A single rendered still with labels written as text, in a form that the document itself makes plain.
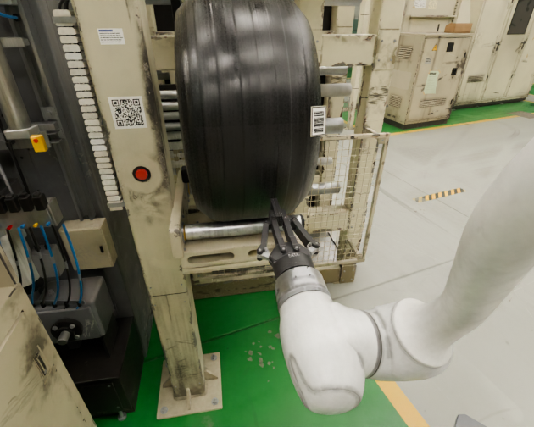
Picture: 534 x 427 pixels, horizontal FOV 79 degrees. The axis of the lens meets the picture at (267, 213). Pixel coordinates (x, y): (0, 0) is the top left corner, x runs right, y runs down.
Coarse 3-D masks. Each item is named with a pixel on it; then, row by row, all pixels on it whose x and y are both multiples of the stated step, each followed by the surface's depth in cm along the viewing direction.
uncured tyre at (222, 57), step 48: (192, 0) 67; (240, 0) 67; (288, 0) 69; (192, 48) 61; (240, 48) 61; (288, 48) 63; (192, 96) 62; (240, 96) 62; (288, 96) 63; (192, 144) 65; (240, 144) 64; (288, 144) 66; (192, 192) 75; (240, 192) 72; (288, 192) 74
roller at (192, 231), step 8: (288, 216) 93; (296, 216) 93; (192, 224) 90; (200, 224) 90; (208, 224) 90; (216, 224) 90; (224, 224) 90; (232, 224) 90; (240, 224) 90; (248, 224) 91; (256, 224) 91; (304, 224) 93; (184, 232) 88; (192, 232) 88; (200, 232) 89; (208, 232) 89; (216, 232) 89; (224, 232) 90; (232, 232) 90; (240, 232) 91; (248, 232) 91; (256, 232) 92
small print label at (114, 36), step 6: (102, 30) 68; (108, 30) 68; (114, 30) 68; (120, 30) 68; (102, 36) 68; (108, 36) 69; (114, 36) 69; (120, 36) 69; (102, 42) 69; (108, 42) 69; (114, 42) 69; (120, 42) 69
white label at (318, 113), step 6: (312, 108) 65; (318, 108) 66; (324, 108) 67; (312, 114) 65; (318, 114) 66; (324, 114) 67; (312, 120) 66; (318, 120) 67; (324, 120) 67; (312, 126) 66; (318, 126) 67; (324, 126) 68; (312, 132) 67; (318, 132) 67; (324, 132) 68
